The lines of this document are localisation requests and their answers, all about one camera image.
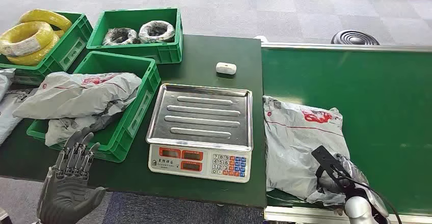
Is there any black cable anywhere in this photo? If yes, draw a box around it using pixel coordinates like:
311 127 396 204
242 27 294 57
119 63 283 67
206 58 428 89
315 166 404 224

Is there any electronic scale steel tray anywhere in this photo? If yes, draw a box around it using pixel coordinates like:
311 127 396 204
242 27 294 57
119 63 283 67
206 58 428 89
146 83 254 184

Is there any black ribbed round object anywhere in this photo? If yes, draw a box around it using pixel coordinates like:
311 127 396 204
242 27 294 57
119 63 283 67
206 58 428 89
331 30 381 46

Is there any green conveyor belt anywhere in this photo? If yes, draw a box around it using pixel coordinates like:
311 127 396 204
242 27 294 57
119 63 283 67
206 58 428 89
261 48 432 216

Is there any grey courier package red print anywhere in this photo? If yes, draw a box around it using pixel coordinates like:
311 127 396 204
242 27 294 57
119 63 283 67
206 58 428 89
262 95 352 207
13 72 143 120

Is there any small white rounded case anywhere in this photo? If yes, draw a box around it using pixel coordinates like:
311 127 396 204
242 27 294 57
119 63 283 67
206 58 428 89
215 62 237 76

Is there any yellow wire coil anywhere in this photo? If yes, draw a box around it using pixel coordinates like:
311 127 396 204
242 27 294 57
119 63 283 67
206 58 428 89
6 33 61 67
19 9 73 33
0 21 56 57

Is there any silver conveyor frame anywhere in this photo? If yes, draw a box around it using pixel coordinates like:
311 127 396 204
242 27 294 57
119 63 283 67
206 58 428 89
254 35 432 224

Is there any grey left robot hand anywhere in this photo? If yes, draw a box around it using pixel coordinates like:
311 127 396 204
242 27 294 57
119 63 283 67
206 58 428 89
36 127 107 224

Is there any black wrist bracket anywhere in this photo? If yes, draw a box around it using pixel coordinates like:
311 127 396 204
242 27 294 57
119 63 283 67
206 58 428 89
311 145 354 183

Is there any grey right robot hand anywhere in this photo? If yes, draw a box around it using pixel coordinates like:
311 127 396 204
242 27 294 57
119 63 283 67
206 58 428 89
316 153 390 218

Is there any green plastic crate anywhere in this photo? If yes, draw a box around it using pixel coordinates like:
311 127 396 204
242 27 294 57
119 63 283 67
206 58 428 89
26 50 162 164
0 11 94 86
87 8 184 65

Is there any black wire coil plastic wrapped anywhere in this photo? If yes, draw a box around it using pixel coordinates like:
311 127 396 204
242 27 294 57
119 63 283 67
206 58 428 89
102 27 140 46
138 20 176 44

